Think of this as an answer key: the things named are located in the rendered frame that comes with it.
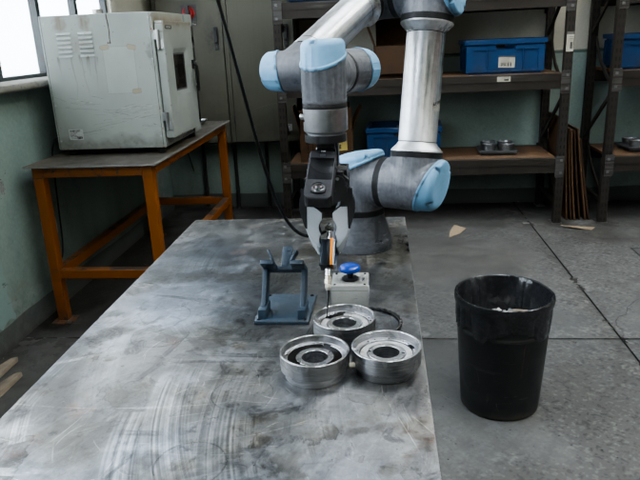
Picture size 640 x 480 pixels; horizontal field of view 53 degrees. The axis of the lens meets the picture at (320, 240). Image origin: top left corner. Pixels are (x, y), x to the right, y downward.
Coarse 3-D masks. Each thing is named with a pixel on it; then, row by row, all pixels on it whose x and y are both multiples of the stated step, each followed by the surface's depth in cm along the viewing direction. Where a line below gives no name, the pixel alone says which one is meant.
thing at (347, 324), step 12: (324, 312) 111; (336, 312) 112; (348, 312) 112; (360, 312) 111; (372, 312) 108; (336, 324) 110; (348, 324) 110; (360, 324) 107; (372, 324) 105; (336, 336) 103; (348, 336) 103
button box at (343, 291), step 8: (360, 272) 126; (368, 272) 126; (336, 280) 122; (344, 280) 122; (352, 280) 121; (360, 280) 122; (368, 280) 122; (336, 288) 120; (344, 288) 120; (352, 288) 119; (360, 288) 119; (368, 288) 119; (336, 296) 120; (344, 296) 120; (352, 296) 120; (360, 296) 120; (368, 296) 120; (336, 304) 121; (360, 304) 120; (368, 304) 120
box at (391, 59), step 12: (384, 24) 452; (396, 24) 451; (384, 36) 453; (396, 36) 453; (384, 48) 420; (396, 48) 419; (384, 60) 422; (396, 60) 421; (384, 72) 423; (396, 72) 422
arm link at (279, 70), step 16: (352, 0) 134; (368, 0) 136; (384, 0) 139; (336, 16) 129; (352, 16) 131; (368, 16) 136; (384, 16) 143; (320, 32) 124; (336, 32) 126; (352, 32) 131; (288, 48) 120; (272, 64) 118; (288, 64) 117; (272, 80) 119; (288, 80) 118
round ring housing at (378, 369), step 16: (368, 336) 101; (384, 336) 102; (400, 336) 101; (352, 352) 96; (368, 352) 97; (384, 352) 100; (400, 352) 97; (416, 352) 94; (368, 368) 94; (384, 368) 92; (400, 368) 93; (416, 368) 95
